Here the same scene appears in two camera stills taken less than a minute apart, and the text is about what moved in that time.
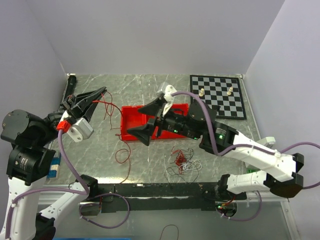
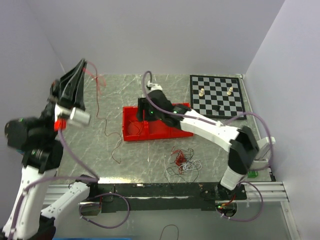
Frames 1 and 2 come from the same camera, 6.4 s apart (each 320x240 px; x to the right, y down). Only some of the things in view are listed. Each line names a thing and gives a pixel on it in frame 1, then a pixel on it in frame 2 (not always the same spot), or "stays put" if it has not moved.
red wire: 111,101 -> 96,78
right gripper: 144,133 -> 141,106
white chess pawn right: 229,92 stays put
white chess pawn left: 202,93 stays put
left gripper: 74,104 -> 65,90
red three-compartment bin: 132,117 stays put
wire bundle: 184,166 stays put
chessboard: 226,91 stays put
